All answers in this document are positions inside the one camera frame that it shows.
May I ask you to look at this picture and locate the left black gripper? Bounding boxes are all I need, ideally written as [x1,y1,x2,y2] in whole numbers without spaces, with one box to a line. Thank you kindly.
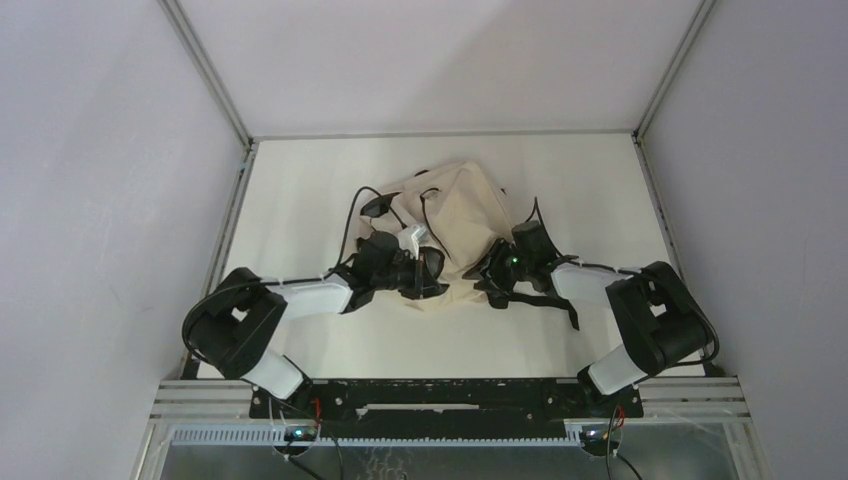
[372,250,444,301]

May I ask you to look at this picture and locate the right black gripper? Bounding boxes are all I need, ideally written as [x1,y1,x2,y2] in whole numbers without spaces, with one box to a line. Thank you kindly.
[465,236,534,296]

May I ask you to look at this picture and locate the beige canvas student bag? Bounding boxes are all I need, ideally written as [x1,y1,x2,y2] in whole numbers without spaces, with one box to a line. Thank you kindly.
[356,161,517,312]

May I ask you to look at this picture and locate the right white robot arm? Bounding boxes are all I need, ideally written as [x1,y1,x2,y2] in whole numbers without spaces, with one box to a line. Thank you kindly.
[463,220,720,416]

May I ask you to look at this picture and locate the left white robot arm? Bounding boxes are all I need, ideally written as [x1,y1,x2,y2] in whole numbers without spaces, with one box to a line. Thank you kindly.
[181,231,449,417]

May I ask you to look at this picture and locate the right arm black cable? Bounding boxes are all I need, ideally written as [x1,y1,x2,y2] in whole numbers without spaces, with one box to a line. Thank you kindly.
[526,196,722,465]

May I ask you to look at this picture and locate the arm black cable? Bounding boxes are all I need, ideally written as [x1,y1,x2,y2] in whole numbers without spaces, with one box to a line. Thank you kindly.
[526,196,722,465]
[182,186,409,372]

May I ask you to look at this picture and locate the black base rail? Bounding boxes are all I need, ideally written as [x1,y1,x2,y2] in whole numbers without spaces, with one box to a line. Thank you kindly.
[248,377,644,441]

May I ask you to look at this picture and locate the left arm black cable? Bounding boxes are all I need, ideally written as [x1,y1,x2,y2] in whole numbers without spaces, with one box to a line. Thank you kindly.
[182,186,409,372]

